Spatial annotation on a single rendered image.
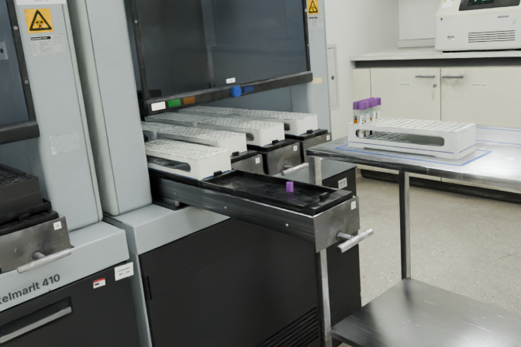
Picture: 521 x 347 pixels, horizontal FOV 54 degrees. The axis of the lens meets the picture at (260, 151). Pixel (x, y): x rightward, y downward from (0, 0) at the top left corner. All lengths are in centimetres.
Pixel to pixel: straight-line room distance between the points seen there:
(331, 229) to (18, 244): 59
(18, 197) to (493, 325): 127
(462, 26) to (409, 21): 94
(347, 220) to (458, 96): 242
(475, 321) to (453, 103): 195
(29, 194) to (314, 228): 59
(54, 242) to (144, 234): 21
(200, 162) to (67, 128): 30
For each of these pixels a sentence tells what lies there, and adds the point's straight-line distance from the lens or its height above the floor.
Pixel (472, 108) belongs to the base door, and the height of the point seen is 57.
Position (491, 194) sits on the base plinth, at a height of 3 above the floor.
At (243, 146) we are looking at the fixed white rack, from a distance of 140.
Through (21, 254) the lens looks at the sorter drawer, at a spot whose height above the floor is 76.
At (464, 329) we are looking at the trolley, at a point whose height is 28.
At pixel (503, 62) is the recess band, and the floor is 84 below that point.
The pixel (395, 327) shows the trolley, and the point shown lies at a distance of 159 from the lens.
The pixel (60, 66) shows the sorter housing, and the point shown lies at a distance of 117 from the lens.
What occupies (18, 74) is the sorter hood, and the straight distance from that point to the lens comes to 113.
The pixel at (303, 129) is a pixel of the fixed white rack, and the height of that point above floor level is 83.
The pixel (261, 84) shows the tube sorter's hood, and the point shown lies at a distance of 147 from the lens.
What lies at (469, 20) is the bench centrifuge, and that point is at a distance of 330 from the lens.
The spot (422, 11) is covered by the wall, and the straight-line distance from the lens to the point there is 414.
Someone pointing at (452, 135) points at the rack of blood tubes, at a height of 87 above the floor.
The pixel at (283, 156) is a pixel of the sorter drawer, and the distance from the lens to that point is 146.
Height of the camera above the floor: 114
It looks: 13 degrees down
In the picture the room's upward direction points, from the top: 5 degrees counter-clockwise
